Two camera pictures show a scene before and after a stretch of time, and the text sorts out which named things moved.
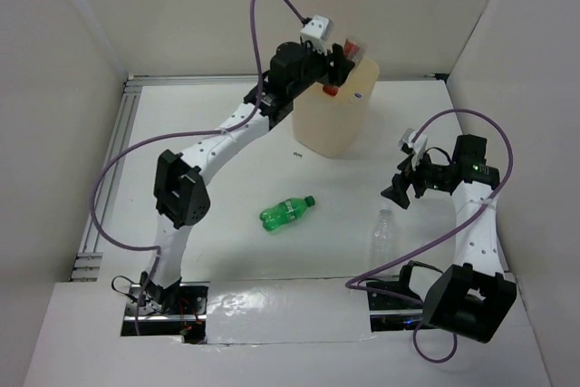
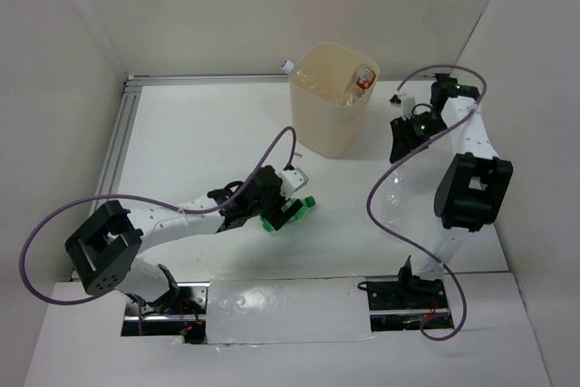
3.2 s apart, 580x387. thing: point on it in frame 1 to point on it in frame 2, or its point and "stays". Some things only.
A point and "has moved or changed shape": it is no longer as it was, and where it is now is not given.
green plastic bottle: [285, 211] stays
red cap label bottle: [354, 50] to [364, 80]
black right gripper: [398, 190] to [403, 141]
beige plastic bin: [333, 125] stays
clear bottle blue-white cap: [382, 242] has moved or changed shape
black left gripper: [343, 67] to [278, 219]
